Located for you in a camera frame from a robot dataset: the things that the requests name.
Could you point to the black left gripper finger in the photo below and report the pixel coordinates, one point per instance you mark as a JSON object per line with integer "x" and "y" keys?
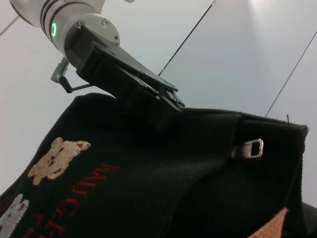
{"x": 156, "y": 114}
{"x": 173, "y": 100}

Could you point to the large silver zipper pull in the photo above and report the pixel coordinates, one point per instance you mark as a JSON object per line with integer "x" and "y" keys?
{"x": 255, "y": 148}

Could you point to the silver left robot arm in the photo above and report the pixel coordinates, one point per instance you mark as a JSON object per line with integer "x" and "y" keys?
{"x": 49, "y": 15}

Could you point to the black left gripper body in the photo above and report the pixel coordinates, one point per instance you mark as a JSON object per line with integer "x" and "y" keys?
{"x": 106, "y": 69}

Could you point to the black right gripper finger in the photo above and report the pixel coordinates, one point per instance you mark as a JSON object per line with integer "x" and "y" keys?
{"x": 310, "y": 223}

